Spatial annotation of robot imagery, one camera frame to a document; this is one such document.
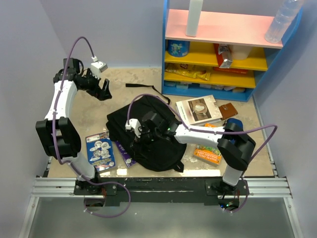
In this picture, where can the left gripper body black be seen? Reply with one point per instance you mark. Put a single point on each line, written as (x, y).
(89, 82)

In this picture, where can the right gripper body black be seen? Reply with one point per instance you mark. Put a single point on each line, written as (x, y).
(149, 137)

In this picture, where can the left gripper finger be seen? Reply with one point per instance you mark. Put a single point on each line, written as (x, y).
(99, 94)
(105, 93)

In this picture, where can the black student backpack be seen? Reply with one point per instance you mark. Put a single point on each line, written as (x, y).
(157, 156)

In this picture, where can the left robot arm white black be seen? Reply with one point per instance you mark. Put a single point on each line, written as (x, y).
(56, 132)

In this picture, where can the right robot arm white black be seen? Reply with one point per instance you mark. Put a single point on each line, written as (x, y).
(235, 146)

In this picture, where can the yellow chips bag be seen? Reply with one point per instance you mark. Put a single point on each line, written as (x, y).
(189, 70)

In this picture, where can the purple book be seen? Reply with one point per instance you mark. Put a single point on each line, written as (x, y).
(129, 162)

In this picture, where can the blue cartoon book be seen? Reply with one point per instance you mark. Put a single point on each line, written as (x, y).
(100, 152)

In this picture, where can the white coffee cover book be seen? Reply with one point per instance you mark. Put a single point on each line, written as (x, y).
(199, 111)

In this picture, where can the orange treehouse book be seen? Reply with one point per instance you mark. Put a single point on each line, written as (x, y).
(208, 154)

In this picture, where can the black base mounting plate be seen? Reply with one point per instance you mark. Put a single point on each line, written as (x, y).
(206, 190)

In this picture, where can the brown leather wallet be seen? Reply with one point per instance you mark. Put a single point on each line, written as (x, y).
(227, 111)

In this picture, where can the blue pencil case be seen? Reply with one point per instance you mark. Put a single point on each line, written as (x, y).
(235, 121)

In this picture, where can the blue round tin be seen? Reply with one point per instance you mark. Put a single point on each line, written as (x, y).
(177, 48)

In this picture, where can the colourful wooden shelf unit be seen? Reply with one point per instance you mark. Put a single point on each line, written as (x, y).
(222, 28)

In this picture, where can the red flat packet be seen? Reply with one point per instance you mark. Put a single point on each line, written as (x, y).
(231, 70)

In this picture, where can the white plastic tub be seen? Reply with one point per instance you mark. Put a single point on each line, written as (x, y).
(240, 52)

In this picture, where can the white tall bottle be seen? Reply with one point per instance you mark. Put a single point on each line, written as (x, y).
(194, 12)

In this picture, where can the clear plastic water bottle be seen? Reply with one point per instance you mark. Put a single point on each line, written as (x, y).
(282, 20)

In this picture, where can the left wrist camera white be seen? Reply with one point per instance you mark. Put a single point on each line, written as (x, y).
(97, 68)

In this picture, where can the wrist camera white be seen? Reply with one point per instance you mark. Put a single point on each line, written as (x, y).
(97, 68)
(134, 125)

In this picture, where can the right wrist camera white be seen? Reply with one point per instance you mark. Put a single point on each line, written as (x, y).
(134, 125)

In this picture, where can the aluminium rail frame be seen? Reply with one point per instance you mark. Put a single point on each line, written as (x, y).
(55, 212)

